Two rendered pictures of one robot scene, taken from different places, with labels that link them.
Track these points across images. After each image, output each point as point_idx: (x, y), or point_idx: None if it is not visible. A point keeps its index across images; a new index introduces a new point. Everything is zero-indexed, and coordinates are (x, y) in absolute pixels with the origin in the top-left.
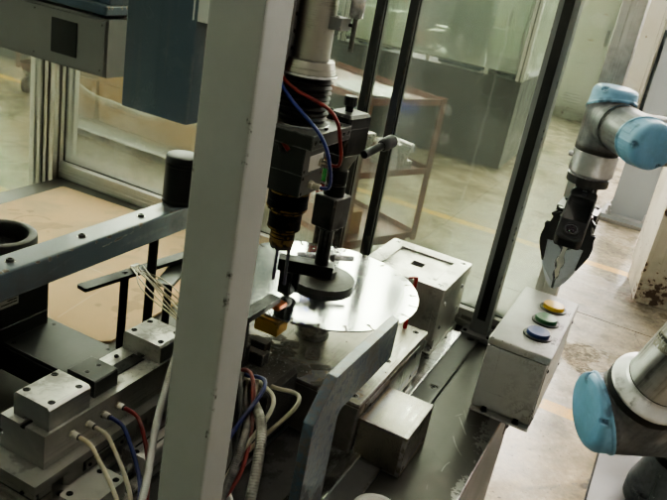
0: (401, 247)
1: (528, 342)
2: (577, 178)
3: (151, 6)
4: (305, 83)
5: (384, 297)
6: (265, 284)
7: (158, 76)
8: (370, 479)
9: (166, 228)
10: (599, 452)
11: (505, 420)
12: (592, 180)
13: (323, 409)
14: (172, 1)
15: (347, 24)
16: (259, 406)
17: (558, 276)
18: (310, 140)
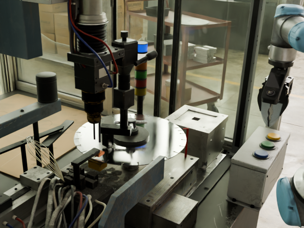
0: (187, 110)
1: (254, 160)
2: (273, 61)
3: None
4: (87, 28)
5: (166, 142)
6: (97, 141)
7: (10, 34)
8: None
9: (38, 116)
10: (292, 225)
11: (247, 205)
12: (282, 62)
13: (109, 216)
14: None
15: None
16: (83, 214)
17: (270, 119)
18: (92, 60)
